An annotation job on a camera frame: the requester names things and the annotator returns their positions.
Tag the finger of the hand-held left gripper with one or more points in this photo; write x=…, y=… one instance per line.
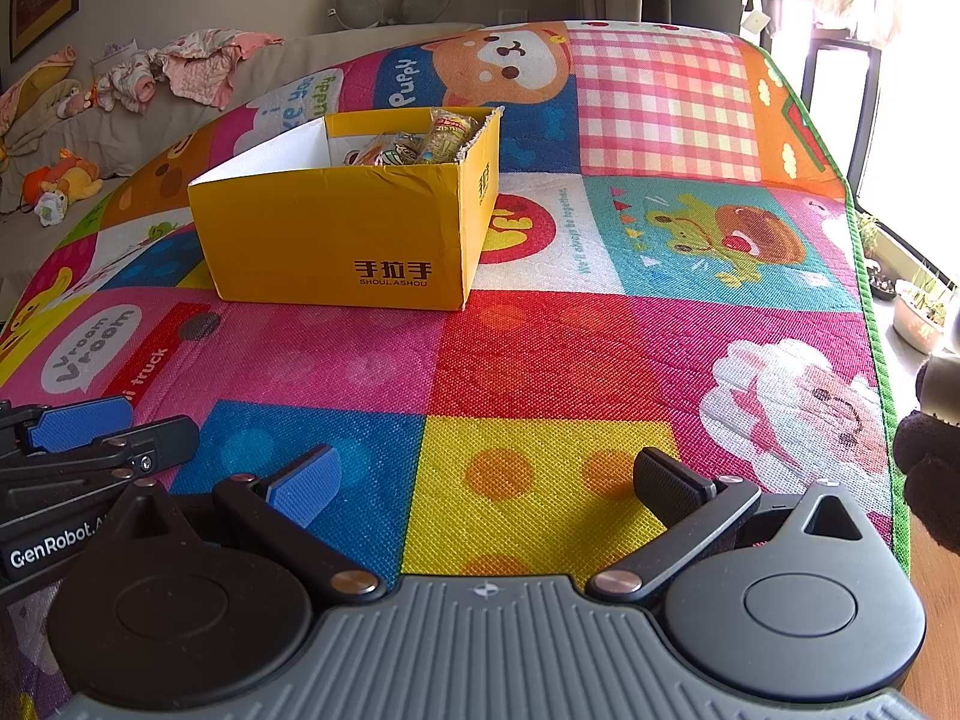
x=161, y=439
x=79, y=424

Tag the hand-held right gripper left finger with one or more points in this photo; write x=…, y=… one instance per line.
x=304, y=487

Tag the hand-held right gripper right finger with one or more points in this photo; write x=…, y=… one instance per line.
x=664, y=484

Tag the yellow cardboard box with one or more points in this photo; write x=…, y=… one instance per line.
x=337, y=240

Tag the biscuit stick tray pink dip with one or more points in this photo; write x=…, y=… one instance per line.
x=448, y=136

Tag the colourful cartoon play mat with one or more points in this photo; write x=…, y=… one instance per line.
x=637, y=360

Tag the small white plush toy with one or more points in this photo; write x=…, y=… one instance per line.
x=51, y=208

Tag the orange plush toy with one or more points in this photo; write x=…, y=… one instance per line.
x=71, y=178

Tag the dark brown plush toy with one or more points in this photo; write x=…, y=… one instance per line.
x=930, y=457

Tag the dark plant pot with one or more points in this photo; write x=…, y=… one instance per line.
x=881, y=286

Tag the white plant pot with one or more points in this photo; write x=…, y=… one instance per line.
x=919, y=326

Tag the pile of pale cloths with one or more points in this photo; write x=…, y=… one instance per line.
x=34, y=101

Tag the pink floral baby garment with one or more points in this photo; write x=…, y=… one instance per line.
x=210, y=64

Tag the dark red framed picture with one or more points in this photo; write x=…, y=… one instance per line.
x=41, y=0

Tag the white paper tag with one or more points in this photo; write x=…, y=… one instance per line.
x=756, y=22

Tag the black metal frame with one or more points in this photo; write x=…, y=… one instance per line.
x=866, y=90

